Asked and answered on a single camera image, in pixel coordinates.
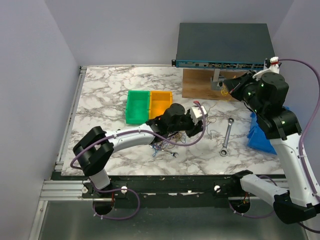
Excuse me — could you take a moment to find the brown wooden board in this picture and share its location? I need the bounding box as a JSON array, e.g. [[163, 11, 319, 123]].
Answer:
[[182, 68, 248, 102]]

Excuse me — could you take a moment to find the grey network switch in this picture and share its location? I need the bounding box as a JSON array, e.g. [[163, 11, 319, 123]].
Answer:
[[171, 23, 275, 71]]

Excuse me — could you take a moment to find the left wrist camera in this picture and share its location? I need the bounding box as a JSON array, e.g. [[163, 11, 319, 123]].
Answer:
[[189, 106, 208, 125]]

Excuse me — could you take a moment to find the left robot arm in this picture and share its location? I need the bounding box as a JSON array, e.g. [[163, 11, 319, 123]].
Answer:
[[70, 101, 208, 198]]

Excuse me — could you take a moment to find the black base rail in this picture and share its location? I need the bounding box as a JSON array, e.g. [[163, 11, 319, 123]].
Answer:
[[82, 175, 250, 209]]

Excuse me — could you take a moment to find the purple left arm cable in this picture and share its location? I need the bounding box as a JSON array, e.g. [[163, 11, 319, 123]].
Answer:
[[69, 101, 208, 221]]

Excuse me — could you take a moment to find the blue plastic bin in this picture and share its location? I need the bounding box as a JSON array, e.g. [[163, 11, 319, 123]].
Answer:
[[247, 111, 277, 155]]

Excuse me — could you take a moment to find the yellow plastic bin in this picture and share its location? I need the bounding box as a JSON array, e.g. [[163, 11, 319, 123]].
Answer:
[[149, 91, 173, 119]]

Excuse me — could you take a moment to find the grey metal stand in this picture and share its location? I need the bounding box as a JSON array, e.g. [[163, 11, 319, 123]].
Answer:
[[210, 69, 226, 91]]

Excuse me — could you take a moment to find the aluminium frame rail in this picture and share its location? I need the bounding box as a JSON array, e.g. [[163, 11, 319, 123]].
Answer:
[[29, 66, 87, 240]]

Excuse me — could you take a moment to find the blue purple cable bundle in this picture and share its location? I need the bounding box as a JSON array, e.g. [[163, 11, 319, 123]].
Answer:
[[149, 132, 191, 158]]

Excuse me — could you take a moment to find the silver open-end wrench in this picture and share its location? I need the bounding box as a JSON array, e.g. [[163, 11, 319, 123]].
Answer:
[[161, 149, 179, 158]]

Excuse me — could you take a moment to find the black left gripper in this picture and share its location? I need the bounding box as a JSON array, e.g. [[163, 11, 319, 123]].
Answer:
[[167, 108, 204, 138]]

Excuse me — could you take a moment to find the green plastic bin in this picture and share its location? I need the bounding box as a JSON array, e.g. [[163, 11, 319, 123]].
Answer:
[[125, 90, 150, 125]]

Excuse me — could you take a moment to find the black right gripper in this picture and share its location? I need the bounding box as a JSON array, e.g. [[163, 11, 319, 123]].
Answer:
[[224, 68, 266, 115]]

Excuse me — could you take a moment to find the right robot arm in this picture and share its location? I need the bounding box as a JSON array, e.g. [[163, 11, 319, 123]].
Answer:
[[223, 71, 320, 224]]

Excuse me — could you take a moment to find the silver ratchet wrench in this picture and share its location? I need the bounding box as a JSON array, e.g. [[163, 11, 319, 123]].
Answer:
[[219, 117, 234, 157]]

